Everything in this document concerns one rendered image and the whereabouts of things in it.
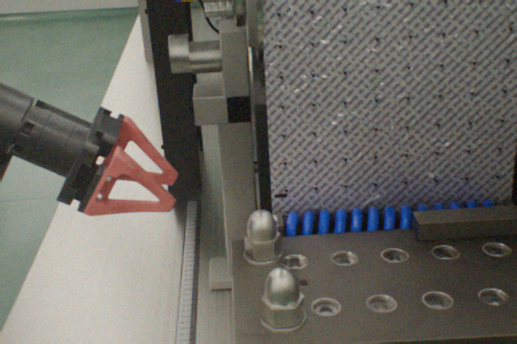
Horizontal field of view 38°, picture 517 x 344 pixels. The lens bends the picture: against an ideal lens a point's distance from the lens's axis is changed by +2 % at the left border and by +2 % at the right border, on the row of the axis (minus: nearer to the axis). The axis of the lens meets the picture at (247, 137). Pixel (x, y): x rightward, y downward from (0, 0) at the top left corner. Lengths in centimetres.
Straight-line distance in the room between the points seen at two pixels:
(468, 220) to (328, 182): 13
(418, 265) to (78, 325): 38
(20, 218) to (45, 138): 243
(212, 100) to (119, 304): 26
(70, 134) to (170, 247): 31
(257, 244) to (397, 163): 17
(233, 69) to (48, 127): 19
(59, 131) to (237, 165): 21
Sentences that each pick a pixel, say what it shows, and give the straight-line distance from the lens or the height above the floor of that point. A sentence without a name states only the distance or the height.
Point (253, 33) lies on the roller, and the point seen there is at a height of 122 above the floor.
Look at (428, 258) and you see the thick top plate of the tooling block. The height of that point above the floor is 103.
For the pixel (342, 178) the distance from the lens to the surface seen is 72.
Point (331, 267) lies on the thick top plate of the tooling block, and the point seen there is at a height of 103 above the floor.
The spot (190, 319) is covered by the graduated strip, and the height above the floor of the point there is 90.
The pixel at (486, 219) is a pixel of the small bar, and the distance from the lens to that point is 71.
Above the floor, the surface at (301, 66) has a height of 119.
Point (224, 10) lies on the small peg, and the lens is 72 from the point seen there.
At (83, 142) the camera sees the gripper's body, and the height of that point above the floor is 113.
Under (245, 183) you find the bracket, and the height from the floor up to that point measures 103.
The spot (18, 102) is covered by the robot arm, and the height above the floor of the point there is 117.
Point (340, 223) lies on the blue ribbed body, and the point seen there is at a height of 104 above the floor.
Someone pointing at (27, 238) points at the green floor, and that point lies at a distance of 295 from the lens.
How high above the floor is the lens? 139
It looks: 23 degrees down
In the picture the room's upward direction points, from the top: 4 degrees counter-clockwise
